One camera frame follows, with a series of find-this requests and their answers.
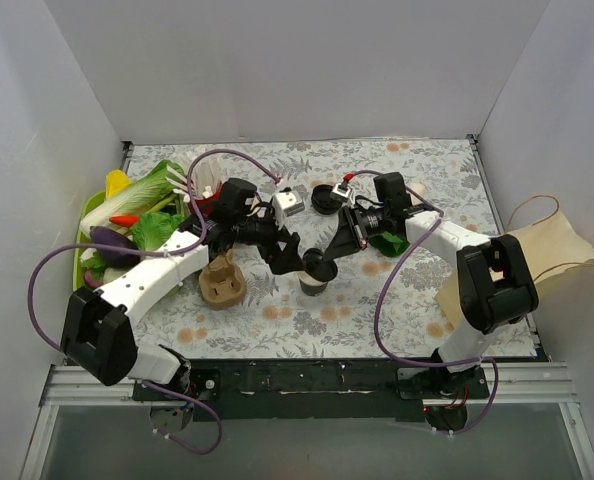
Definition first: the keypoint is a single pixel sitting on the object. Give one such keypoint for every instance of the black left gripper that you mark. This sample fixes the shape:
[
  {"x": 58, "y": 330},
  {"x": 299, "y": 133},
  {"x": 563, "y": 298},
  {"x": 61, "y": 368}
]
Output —
[{"x": 272, "y": 241}]

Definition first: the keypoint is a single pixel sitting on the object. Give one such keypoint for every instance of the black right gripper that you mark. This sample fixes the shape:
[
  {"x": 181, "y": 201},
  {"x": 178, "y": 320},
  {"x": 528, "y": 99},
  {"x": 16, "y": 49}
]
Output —
[{"x": 352, "y": 228}]

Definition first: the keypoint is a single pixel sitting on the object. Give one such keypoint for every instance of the black sleeved paper cup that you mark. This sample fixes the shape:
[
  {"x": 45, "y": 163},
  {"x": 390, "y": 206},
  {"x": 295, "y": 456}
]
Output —
[{"x": 309, "y": 285}]

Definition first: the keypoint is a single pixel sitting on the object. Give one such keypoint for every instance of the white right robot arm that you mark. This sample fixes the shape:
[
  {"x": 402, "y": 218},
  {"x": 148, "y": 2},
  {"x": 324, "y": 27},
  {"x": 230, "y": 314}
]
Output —
[{"x": 494, "y": 283}]

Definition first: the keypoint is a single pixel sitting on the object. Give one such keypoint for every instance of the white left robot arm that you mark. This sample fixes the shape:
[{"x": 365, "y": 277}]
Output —
[{"x": 98, "y": 333}]

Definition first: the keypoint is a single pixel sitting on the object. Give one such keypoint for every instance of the black coffee lid stack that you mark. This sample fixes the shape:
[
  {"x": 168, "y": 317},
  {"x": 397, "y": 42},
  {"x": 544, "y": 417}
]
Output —
[{"x": 323, "y": 202}]

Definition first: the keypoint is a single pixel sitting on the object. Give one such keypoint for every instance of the floral patterned table mat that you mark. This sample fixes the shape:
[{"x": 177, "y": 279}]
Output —
[{"x": 367, "y": 309}]

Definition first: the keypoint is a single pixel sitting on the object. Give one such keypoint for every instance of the green white bok choy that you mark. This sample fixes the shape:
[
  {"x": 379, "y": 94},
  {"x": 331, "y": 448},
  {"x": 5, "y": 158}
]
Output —
[{"x": 390, "y": 245}]

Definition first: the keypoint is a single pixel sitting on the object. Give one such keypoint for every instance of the brown cardboard cup carrier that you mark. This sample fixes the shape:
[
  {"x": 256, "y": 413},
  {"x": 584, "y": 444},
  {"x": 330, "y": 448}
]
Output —
[{"x": 222, "y": 283}]

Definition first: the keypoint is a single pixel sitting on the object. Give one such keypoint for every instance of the red ribbed cup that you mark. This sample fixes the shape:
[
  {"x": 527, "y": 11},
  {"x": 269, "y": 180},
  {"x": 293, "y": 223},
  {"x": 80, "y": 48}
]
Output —
[{"x": 206, "y": 205}]

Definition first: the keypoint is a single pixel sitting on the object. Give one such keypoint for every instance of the green lettuce leaf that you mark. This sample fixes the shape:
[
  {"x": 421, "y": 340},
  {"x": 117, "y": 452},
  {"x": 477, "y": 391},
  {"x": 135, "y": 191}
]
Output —
[{"x": 153, "y": 229}]

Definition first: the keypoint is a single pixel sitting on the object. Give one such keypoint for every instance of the large napa cabbage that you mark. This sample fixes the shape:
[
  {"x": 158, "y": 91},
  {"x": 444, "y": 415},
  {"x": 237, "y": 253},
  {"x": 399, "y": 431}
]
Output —
[{"x": 136, "y": 198}]

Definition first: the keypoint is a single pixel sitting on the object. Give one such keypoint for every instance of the red chili pepper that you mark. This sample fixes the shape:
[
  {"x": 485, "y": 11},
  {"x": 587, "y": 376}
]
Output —
[{"x": 126, "y": 221}]

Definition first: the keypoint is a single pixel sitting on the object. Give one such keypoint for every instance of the yellow pepper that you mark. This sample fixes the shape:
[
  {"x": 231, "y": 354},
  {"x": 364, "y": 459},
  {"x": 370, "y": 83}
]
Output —
[{"x": 115, "y": 182}]

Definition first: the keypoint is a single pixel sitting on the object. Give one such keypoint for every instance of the purple eggplant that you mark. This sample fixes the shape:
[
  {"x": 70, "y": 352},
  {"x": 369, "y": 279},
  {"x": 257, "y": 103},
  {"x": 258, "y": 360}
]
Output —
[{"x": 122, "y": 259}]

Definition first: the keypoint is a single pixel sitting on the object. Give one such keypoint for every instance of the brown paper bag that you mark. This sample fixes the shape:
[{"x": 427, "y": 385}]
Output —
[{"x": 551, "y": 246}]

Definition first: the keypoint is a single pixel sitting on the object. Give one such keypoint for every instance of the small purple vegetable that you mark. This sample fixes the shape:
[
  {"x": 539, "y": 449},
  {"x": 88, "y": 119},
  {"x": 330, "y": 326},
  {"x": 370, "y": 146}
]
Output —
[{"x": 93, "y": 279}]

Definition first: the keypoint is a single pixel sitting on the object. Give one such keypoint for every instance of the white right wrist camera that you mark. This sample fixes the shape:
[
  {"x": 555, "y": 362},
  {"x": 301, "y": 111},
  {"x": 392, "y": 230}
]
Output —
[{"x": 343, "y": 193}]

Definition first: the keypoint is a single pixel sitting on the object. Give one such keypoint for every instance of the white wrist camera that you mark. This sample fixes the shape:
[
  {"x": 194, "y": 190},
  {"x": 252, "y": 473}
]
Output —
[
  {"x": 287, "y": 202},
  {"x": 343, "y": 193}
]

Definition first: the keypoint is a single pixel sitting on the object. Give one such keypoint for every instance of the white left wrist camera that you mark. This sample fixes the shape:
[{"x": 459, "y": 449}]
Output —
[{"x": 287, "y": 202}]

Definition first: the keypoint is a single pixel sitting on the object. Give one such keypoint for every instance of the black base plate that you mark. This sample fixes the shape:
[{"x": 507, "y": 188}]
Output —
[{"x": 325, "y": 389}]

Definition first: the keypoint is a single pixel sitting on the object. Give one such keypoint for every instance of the aluminium frame rail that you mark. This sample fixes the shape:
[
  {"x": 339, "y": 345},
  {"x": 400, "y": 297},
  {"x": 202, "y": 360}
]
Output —
[{"x": 306, "y": 419}]

